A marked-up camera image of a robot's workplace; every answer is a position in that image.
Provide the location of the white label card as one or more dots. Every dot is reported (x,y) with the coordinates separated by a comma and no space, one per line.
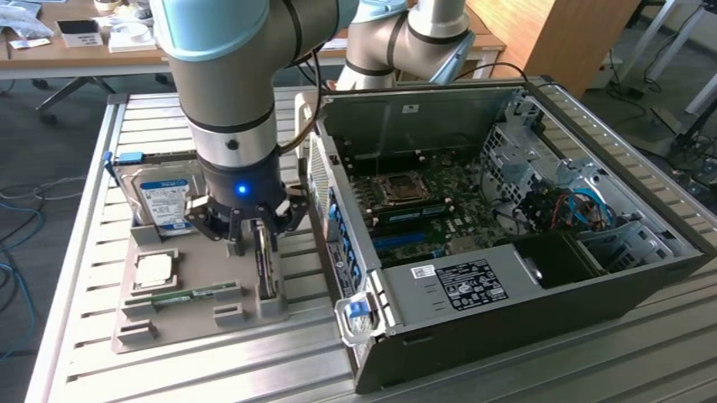
(28,43)

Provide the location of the blue expansion slot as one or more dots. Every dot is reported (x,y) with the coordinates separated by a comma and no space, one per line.
(398,240)

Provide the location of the beige tape roll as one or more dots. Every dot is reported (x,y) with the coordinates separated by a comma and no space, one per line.
(106,5)

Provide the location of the graphics card with metal bracket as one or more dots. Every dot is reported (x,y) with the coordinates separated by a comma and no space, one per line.
(265,268)

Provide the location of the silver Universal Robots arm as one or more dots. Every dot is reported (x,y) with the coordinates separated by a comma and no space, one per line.
(224,84)

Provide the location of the hard disk in blue caddy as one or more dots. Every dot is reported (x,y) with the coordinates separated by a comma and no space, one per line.
(156,197)

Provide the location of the wooden desk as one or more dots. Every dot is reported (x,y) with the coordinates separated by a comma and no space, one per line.
(67,56)

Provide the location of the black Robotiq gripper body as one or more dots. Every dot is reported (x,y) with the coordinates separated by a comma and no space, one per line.
(246,180)

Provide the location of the grey parts rack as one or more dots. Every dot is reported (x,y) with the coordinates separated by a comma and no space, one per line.
(207,277)

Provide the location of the blue case latch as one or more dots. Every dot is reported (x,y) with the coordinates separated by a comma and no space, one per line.
(355,308)

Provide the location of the green motherboard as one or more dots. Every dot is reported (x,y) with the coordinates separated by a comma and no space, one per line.
(465,210)

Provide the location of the clear plastic bag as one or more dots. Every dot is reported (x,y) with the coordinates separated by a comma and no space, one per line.
(23,23)

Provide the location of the white box with tape roll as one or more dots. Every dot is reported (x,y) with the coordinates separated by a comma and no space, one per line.
(128,40)

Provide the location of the green RAM stick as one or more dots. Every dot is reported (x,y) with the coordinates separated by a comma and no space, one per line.
(174,297)

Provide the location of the silver CPU chip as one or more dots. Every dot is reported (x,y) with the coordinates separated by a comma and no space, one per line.
(154,270)

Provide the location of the CPU socket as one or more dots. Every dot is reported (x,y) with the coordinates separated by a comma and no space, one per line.
(403,189)

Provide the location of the white box with black top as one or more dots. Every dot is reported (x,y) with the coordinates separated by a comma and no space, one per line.
(80,35)

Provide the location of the open black PC case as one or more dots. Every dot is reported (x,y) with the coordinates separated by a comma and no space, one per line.
(504,336)

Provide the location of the stack of white papers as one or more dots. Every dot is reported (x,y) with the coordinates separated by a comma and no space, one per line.
(335,44)

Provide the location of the silver disk bay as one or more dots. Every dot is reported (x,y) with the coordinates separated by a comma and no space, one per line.
(633,247)

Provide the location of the grey power supply unit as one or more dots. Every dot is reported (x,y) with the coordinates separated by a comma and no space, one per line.
(414,298)

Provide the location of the perforated metal drive cage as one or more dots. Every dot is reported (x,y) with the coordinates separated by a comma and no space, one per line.
(516,168)

